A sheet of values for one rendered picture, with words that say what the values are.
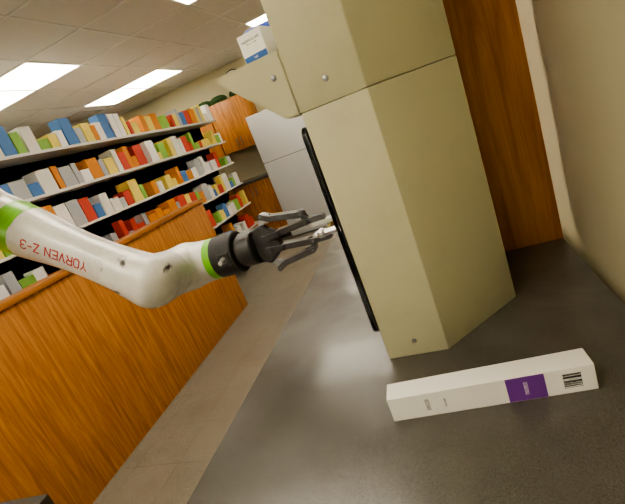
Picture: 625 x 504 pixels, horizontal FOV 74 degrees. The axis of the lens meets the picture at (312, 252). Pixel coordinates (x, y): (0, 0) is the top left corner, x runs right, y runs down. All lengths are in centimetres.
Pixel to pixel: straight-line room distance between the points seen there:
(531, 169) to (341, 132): 54
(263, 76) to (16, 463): 220
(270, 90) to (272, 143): 521
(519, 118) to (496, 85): 9
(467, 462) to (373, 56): 58
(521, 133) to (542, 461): 70
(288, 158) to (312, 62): 520
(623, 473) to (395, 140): 50
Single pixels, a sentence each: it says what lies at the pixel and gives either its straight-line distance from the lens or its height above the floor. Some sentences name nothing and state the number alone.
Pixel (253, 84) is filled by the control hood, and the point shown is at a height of 148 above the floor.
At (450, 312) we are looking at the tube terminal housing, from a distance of 79.
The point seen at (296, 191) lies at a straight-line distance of 594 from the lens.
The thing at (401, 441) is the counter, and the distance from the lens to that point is 66.
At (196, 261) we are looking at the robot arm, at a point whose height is 121.
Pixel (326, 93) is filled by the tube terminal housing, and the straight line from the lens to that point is 68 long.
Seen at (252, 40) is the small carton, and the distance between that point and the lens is 80.
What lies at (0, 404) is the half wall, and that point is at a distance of 250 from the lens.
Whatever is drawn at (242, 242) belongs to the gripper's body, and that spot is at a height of 122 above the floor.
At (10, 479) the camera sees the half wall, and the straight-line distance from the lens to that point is 254.
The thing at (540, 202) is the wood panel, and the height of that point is 104.
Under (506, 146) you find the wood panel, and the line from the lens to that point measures 107.
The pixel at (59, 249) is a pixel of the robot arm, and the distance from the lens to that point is 96.
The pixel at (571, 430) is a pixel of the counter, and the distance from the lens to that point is 64.
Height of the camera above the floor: 139
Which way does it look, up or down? 16 degrees down
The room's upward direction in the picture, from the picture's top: 21 degrees counter-clockwise
